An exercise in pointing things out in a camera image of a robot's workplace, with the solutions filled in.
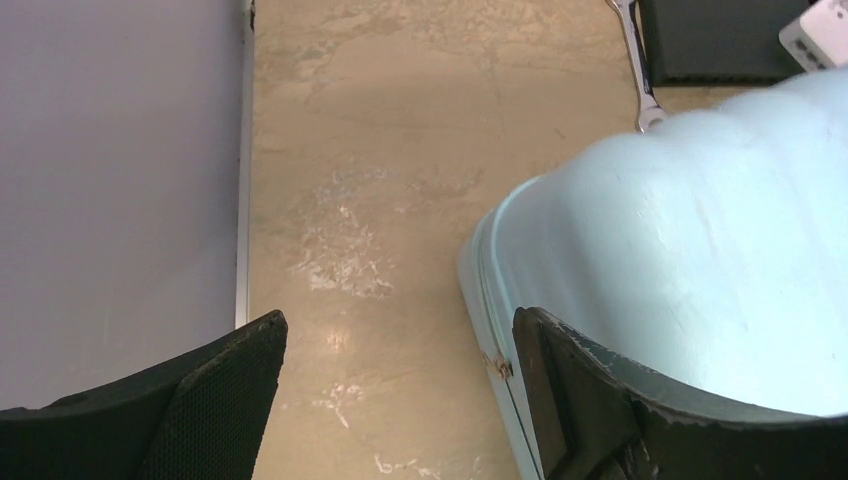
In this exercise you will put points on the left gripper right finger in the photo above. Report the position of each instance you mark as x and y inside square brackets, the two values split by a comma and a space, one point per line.
[597, 414]

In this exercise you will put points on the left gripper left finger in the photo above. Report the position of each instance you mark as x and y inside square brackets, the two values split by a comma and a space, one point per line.
[200, 415]

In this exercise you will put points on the light blue suitcase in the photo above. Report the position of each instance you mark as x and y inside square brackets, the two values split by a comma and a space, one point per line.
[711, 248]

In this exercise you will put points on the silver metal wrench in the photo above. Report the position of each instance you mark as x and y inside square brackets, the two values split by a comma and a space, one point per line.
[650, 112]

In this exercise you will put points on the white power bank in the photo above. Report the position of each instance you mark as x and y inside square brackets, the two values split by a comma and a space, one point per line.
[817, 39]

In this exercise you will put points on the aluminium table edge rail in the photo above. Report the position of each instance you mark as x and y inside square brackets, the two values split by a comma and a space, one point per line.
[242, 316]

